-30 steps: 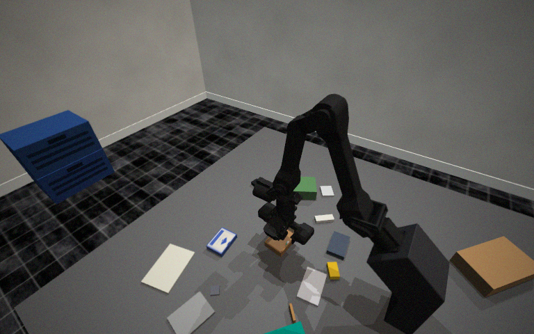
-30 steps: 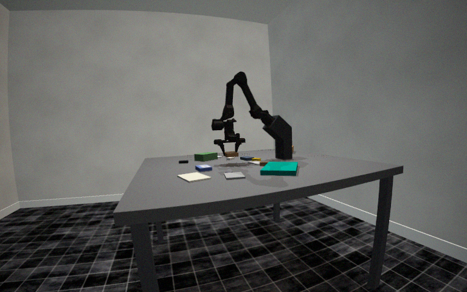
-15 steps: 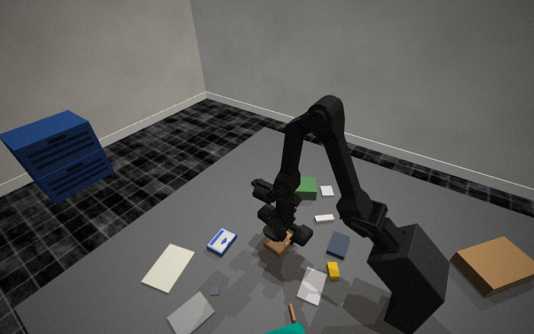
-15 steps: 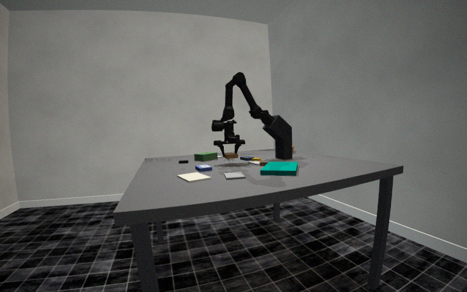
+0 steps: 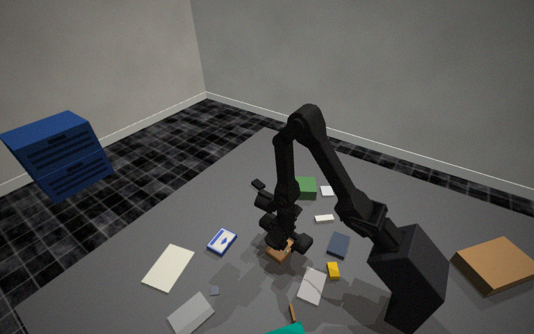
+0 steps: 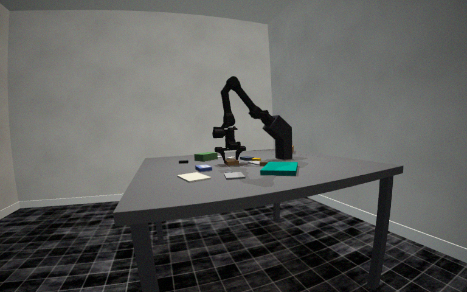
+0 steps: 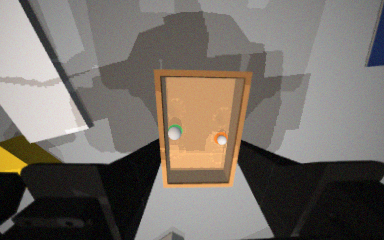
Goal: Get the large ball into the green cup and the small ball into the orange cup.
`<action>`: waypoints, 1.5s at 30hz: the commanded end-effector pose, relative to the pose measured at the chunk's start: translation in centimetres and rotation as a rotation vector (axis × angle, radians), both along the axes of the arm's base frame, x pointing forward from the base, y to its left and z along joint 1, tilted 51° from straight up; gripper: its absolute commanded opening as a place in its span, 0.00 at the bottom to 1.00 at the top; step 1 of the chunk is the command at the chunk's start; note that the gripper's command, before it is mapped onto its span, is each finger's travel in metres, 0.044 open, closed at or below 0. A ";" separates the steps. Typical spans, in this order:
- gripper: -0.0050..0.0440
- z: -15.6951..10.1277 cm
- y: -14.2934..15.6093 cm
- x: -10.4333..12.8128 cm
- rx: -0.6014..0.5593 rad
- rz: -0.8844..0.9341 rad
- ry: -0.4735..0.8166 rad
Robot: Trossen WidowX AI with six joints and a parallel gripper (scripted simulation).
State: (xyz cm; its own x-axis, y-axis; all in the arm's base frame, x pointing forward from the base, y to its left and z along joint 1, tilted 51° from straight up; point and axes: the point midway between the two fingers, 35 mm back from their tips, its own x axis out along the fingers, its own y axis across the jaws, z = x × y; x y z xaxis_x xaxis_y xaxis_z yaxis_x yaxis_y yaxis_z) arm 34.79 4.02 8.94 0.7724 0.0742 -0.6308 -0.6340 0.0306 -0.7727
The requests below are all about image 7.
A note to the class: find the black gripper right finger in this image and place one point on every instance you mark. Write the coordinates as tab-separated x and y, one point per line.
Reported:
286	191

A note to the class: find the white flat rectangular board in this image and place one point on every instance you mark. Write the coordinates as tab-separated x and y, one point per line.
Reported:
34	89

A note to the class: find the white rectangular block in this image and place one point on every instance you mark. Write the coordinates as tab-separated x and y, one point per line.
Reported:
173	236

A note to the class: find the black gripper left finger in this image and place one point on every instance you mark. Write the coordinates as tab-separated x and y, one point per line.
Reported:
122	189

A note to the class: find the yellow rectangular block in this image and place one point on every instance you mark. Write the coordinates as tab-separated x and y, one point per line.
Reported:
17	152

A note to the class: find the wooden ball-in-hole puzzle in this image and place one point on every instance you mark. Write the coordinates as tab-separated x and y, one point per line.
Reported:
200	120

